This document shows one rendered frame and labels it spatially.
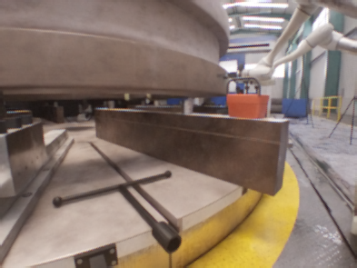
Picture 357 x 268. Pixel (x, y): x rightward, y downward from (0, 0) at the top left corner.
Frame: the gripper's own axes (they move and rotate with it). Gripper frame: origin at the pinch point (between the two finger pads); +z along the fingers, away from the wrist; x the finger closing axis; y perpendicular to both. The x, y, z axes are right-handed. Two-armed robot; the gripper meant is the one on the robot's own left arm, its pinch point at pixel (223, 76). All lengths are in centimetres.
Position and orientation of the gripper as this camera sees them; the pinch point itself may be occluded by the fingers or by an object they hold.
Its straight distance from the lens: 164.4
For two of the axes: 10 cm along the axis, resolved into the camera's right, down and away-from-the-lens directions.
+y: 0.0, 9.8, 1.7
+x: 5.8, -1.4, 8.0
